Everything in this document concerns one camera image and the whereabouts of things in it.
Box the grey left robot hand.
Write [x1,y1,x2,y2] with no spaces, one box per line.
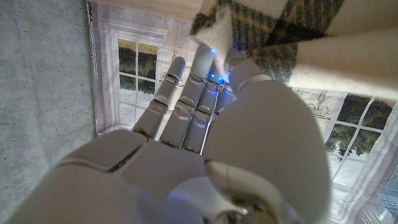
[6,45,331,224]

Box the beige plaid scarf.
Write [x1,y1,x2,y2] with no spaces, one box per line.
[189,0,398,100]

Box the printed window backdrop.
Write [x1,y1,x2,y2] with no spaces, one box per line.
[85,0,398,224]

